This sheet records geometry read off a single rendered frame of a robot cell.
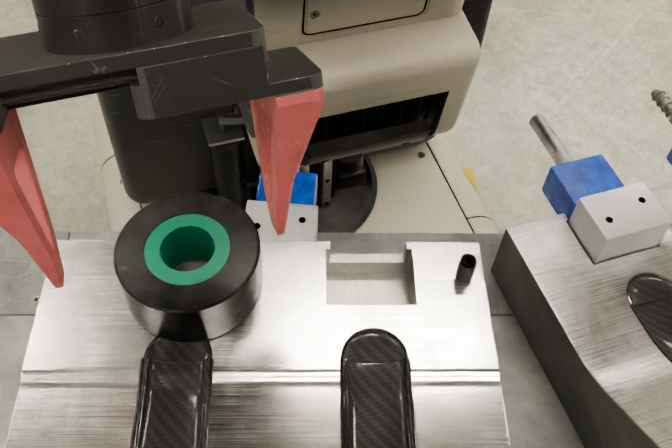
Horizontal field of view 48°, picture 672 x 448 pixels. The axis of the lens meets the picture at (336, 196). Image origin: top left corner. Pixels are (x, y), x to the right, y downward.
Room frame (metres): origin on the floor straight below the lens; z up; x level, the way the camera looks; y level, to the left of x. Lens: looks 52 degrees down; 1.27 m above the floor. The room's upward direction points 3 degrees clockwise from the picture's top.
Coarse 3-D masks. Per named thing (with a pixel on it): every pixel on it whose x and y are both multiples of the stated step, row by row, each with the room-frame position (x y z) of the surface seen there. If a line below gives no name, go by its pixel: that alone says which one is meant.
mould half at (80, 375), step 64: (64, 256) 0.24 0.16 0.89; (320, 256) 0.25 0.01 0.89; (448, 256) 0.26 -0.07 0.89; (64, 320) 0.20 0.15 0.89; (128, 320) 0.20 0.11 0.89; (256, 320) 0.21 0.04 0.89; (320, 320) 0.21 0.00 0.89; (384, 320) 0.21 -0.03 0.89; (448, 320) 0.21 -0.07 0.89; (64, 384) 0.16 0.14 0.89; (128, 384) 0.16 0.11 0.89; (256, 384) 0.17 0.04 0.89; (320, 384) 0.17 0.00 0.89; (448, 384) 0.18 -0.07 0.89
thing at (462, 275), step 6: (462, 258) 0.24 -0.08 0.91; (468, 258) 0.25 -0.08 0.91; (474, 258) 0.25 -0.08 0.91; (462, 264) 0.24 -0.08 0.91; (468, 264) 0.24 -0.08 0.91; (474, 264) 0.24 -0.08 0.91; (462, 270) 0.24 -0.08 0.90; (468, 270) 0.24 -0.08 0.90; (474, 270) 0.24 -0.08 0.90; (456, 276) 0.24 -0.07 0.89; (462, 276) 0.24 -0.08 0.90; (468, 276) 0.24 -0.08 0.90; (462, 282) 0.24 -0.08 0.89
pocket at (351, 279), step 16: (336, 256) 0.26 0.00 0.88; (352, 256) 0.26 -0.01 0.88; (368, 256) 0.26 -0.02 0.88; (384, 256) 0.26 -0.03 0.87; (400, 256) 0.27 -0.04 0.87; (336, 272) 0.26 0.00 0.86; (352, 272) 0.26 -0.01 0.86; (368, 272) 0.26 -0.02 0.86; (384, 272) 0.26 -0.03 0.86; (400, 272) 0.26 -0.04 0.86; (336, 288) 0.25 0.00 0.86; (352, 288) 0.25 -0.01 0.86; (368, 288) 0.25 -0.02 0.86; (384, 288) 0.25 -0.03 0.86; (400, 288) 0.25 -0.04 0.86; (336, 304) 0.23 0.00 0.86; (352, 304) 0.24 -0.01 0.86; (368, 304) 0.24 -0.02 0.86; (384, 304) 0.24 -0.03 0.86; (400, 304) 0.24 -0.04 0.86; (416, 304) 0.22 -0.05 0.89
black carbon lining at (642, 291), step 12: (636, 276) 0.27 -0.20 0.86; (648, 276) 0.28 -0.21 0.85; (660, 276) 0.28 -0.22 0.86; (636, 288) 0.27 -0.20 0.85; (648, 288) 0.27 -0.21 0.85; (660, 288) 0.27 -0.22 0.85; (636, 300) 0.26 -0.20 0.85; (648, 300) 0.26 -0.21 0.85; (660, 300) 0.26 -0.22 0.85; (636, 312) 0.25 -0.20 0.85; (648, 312) 0.25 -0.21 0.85; (660, 312) 0.25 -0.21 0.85; (648, 324) 0.24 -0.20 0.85; (660, 324) 0.24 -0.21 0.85; (660, 336) 0.23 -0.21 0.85; (660, 348) 0.22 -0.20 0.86
